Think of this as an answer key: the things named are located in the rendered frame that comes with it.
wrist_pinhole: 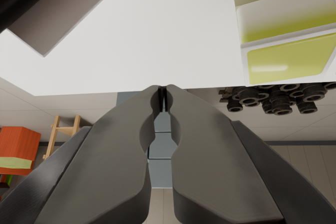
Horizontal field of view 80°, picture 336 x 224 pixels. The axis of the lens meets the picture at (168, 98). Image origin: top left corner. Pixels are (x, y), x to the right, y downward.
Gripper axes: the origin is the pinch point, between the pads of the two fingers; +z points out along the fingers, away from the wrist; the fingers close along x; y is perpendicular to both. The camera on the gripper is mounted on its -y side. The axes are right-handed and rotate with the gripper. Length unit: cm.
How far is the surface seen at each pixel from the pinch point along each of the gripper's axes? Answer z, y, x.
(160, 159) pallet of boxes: 118, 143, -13
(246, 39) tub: 6.7, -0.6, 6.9
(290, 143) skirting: 371, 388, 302
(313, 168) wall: 318, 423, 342
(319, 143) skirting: 366, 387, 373
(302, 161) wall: 333, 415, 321
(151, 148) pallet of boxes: 128, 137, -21
